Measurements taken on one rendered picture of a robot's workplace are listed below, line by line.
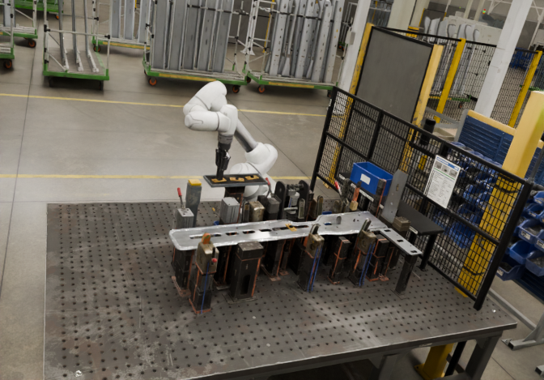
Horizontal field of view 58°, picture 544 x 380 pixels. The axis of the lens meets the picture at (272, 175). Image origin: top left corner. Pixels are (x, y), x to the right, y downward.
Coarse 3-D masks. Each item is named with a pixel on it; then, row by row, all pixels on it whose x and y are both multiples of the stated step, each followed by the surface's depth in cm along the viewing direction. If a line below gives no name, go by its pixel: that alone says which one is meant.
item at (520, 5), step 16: (528, 0) 590; (512, 16) 601; (512, 32) 603; (496, 48) 622; (512, 48) 614; (496, 64) 622; (496, 80) 627; (480, 96) 645; (496, 96) 639; (480, 112) 645
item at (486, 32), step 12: (456, 24) 1451; (480, 24) 1405; (456, 36) 1451; (480, 36) 1368; (492, 36) 1330; (480, 48) 1368; (492, 48) 1330; (480, 60) 1367; (444, 72) 1492; (480, 72) 1367; (480, 84) 1367; (468, 96) 1410
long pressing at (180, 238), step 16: (224, 224) 271; (240, 224) 275; (256, 224) 278; (272, 224) 282; (304, 224) 290; (320, 224) 293; (336, 224) 297; (352, 224) 301; (384, 224) 309; (176, 240) 248; (192, 240) 251; (224, 240) 257; (240, 240) 260; (256, 240) 263; (272, 240) 268
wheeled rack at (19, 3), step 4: (16, 0) 1368; (20, 0) 1382; (16, 4) 1307; (20, 4) 1315; (24, 4) 1327; (28, 4) 1340; (32, 4) 1354; (40, 4) 1381; (48, 4) 1406; (52, 4) 1421; (24, 8) 1314; (28, 8) 1318; (32, 8) 1322; (36, 8) 1327; (40, 8) 1331; (48, 8) 1343; (52, 8) 1350; (56, 8) 1364; (56, 12) 1362; (56, 16) 1362
